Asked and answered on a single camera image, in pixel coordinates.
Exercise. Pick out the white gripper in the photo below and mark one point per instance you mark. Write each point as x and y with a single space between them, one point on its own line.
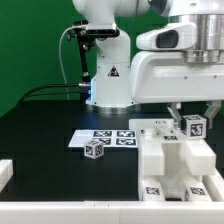
164 77

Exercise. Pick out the white tagged cube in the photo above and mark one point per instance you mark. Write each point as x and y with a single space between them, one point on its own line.
194 126

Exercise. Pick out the white chair back frame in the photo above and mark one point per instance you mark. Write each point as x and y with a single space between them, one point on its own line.
152 134

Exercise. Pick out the white tagged cube nut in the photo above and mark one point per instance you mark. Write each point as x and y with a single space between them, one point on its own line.
93 149

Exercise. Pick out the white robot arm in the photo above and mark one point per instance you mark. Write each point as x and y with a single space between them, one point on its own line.
110 85

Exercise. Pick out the white marker sheet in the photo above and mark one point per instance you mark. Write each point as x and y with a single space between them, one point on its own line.
110 138

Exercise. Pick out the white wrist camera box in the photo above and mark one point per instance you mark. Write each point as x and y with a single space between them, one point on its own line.
174 36

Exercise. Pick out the white right corner bracket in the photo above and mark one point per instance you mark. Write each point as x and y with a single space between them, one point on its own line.
215 186

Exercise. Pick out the black camera stand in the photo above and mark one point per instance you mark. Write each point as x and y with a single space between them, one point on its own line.
83 60

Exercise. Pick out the black camera on stand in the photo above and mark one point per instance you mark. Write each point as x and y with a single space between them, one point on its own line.
102 30

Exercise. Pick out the white front rail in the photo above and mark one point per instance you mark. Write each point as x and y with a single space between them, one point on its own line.
111 213

